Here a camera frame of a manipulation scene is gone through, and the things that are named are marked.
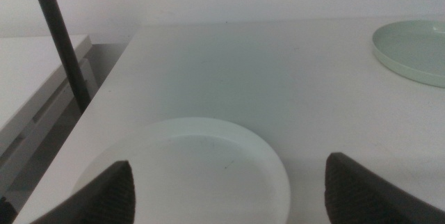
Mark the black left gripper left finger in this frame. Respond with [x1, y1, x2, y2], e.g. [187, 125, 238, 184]
[29, 160, 136, 224]

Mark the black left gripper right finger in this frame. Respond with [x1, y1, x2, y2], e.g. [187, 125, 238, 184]
[324, 152, 445, 224]

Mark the white shallow bowl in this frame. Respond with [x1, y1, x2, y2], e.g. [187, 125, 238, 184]
[71, 117, 291, 224]

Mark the pale green shallow bowl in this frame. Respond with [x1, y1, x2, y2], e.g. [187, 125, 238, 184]
[371, 20, 445, 88]

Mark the white side table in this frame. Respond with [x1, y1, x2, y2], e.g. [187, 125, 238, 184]
[0, 35, 100, 197]

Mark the black metal pole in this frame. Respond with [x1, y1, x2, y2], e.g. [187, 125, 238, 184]
[27, 0, 92, 115]

